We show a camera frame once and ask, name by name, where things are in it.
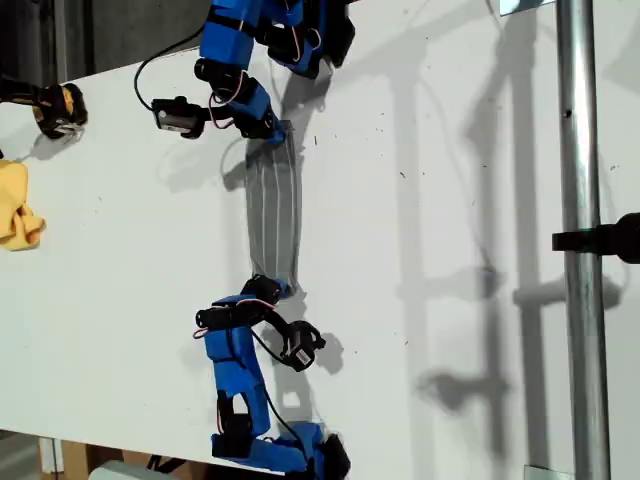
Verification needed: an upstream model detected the grey white-striped towel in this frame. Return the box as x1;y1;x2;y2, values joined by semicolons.
243;119;307;300

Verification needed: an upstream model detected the black yellow hand tool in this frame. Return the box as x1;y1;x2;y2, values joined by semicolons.
0;73;90;140

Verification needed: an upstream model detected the white plastic object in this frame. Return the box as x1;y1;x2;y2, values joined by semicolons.
88;459;186;480

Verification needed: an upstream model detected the brown cardboard box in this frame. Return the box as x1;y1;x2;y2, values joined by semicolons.
59;439;241;480

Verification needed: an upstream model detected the yellow cloth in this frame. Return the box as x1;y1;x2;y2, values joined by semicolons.
0;158;47;252

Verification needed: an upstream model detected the white table leg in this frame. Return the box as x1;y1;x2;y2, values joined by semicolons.
38;437;65;474

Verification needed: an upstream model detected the black clamp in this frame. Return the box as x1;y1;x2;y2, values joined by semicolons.
551;212;640;265

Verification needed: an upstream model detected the black camera stalk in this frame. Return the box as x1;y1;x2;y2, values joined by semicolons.
252;312;294;346
198;106;241;132

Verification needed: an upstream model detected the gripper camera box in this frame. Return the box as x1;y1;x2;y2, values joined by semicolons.
150;97;206;140
279;321;327;374

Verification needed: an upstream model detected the black camera cable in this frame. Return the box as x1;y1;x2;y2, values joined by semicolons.
249;329;304;449
133;27;206;111

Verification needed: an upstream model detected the steel post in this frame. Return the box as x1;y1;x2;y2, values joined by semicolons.
554;0;612;480

